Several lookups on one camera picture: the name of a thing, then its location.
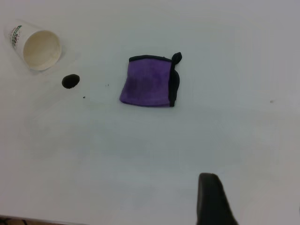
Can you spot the purple cloth black trim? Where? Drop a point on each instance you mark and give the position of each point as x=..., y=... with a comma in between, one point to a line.
x=145, y=82

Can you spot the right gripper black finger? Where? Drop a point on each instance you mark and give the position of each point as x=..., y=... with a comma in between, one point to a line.
x=213, y=201

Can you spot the white paper cup green print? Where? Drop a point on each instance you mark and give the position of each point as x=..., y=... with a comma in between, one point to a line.
x=39, y=50

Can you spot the small black lump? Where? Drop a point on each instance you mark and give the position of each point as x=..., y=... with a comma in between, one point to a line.
x=70, y=81

